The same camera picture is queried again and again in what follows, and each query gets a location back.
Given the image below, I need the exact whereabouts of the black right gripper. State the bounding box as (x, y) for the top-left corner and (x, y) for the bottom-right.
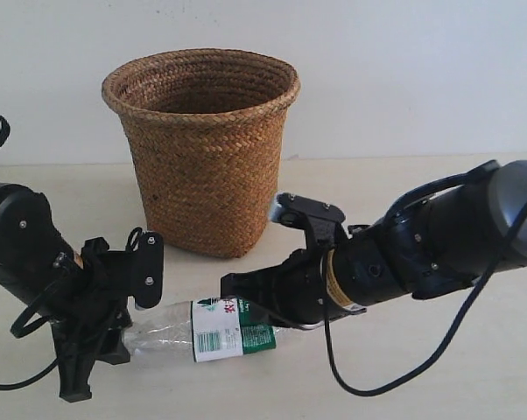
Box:
(220, 244), (406, 326)

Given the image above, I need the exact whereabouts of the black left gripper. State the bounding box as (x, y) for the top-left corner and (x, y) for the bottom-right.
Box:
(47, 237), (131, 401)

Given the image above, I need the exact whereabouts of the clear plastic bottle green label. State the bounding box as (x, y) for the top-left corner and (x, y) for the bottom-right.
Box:
(123, 297), (296, 364)

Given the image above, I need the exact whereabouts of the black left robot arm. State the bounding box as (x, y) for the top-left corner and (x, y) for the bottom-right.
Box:
(0, 183), (130, 403)

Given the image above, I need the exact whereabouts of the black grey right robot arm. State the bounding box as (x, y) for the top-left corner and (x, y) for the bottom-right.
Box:
(220, 160), (527, 330)

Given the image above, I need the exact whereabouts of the brown woven wicker basket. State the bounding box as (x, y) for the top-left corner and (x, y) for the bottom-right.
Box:
(102, 47), (301, 259)

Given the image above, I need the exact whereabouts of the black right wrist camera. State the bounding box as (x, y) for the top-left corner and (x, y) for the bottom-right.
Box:
(269, 192), (348, 249)

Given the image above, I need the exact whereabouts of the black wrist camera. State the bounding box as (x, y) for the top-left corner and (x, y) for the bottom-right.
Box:
(105, 227), (165, 311)
(269, 192), (348, 249)

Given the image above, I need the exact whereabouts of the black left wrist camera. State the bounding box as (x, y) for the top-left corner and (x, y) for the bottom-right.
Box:
(105, 227), (165, 311)

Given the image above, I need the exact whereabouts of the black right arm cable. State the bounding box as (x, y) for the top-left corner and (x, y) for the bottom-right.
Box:
(320, 174), (527, 386)

